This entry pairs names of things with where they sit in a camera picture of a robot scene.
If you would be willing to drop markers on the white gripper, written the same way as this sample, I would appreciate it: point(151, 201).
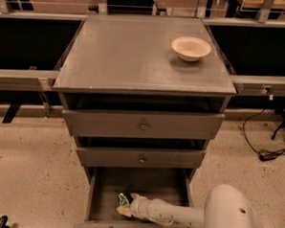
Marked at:
point(140, 205)

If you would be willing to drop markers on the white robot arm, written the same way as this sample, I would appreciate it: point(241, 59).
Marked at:
point(225, 207)

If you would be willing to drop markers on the brass middle drawer knob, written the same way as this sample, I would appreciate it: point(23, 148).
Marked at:
point(142, 160)

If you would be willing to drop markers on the brass drawer knob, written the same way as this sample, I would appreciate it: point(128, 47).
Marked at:
point(143, 126)
point(142, 160)

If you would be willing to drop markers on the grey open bottom drawer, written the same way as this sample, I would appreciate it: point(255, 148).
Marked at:
point(170, 185)

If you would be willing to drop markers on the grey middle drawer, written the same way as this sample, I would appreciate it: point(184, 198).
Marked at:
point(129, 157)

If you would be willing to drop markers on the brass top drawer knob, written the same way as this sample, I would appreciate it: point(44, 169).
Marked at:
point(143, 126)

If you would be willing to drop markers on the grey top drawer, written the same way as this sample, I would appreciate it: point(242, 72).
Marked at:
point(112, 123)

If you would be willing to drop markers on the grey drawer cabinet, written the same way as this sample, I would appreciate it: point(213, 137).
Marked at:
point(127, 63)

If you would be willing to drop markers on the black object bottom left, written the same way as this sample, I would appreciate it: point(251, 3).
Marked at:
point(3, 222)

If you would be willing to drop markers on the white paper bowl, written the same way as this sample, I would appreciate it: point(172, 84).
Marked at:
point(190, 48)

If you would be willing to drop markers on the grey metal rail left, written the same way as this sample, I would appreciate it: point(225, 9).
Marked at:
point(27, 80)

